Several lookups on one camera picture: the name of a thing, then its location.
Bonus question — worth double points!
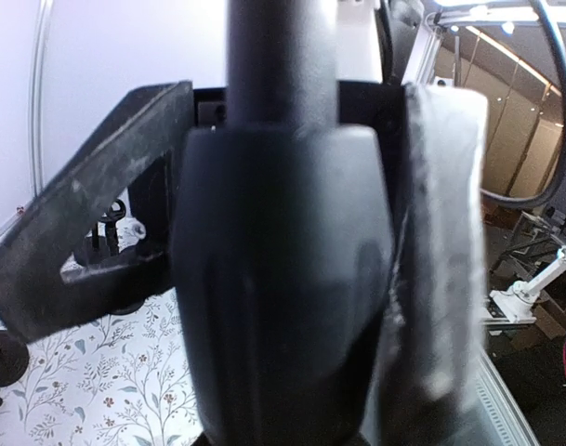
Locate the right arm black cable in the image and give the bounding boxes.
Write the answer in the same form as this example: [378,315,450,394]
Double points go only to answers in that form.
[480,0,566,210]

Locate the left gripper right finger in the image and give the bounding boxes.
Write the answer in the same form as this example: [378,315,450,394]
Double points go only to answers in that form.
[370,85,488,445]

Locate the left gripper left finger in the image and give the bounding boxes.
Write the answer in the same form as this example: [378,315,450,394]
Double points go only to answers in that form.
[0,81,193,343]

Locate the right aluminium frame post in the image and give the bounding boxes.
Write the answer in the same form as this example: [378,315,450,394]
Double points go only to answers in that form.
[27,0,54,197]

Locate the front aluminium rail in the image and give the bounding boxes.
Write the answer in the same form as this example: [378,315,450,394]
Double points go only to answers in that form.
[473,348,540,446]

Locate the floral table mat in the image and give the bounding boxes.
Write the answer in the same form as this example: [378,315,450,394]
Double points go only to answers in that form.
[0,290,202,445]

